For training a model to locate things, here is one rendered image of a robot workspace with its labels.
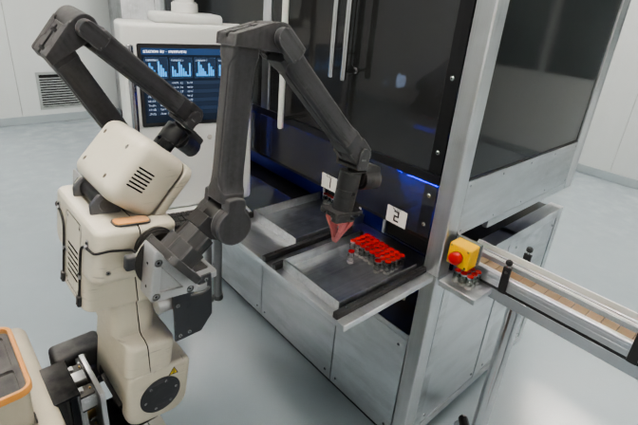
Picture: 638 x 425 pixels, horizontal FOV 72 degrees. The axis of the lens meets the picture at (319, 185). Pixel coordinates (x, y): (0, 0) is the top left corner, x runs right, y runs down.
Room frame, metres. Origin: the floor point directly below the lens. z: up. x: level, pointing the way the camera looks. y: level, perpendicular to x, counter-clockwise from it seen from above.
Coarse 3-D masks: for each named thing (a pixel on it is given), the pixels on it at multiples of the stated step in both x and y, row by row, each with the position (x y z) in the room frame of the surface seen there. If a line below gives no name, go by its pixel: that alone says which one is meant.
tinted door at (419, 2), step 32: (384, 0) 1.48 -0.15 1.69; (416, 0) 1.39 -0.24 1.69; (448, 0) 1.31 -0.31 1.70; (384, 32) 1.47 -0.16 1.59; (416, 32) 1.38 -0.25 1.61; (448, 32) 1.30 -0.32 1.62; (352, 64) 1.56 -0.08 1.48; (384, 64) 1.46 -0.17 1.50; (416, 64) 1.37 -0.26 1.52; (352, 96) 1.55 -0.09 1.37; (384, 96) 1.45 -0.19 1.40; (416, 96) 1.35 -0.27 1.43; (384, 128) 1.43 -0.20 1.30; (416, 128) 1.34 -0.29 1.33; (416, 160) 1.33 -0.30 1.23
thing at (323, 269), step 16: (304, 256) 1.24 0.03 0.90; (320, 256) 1.27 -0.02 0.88; (336, 256) 1.28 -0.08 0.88; (288, 272) 1.17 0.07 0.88; (304, 272) 1.17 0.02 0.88; (320, 272) 1.18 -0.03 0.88; (336, 272) 1.19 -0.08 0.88; (352, 272) 1.19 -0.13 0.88; (368, 272) 1.20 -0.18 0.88; (400, 272) 1.17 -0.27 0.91; (320, 288) 1.05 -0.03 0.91; (336, 288) 1.10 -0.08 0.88; (352, 288) 1.11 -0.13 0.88; (368, 288) 1.07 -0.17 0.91; (336, 304) 1.00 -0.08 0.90
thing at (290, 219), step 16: (320, 192) 1.74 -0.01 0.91; (272, 208) 1.57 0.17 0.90; (288, 208) 1.62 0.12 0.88; (304, 208) 1.63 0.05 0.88; (320, 208) 1.64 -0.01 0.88; (272, 224) 1.42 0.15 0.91; (288, 224) 1.48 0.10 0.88; (304, 224) 1.49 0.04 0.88; (320, 224) 1.50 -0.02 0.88; (288, 240) 1.35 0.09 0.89
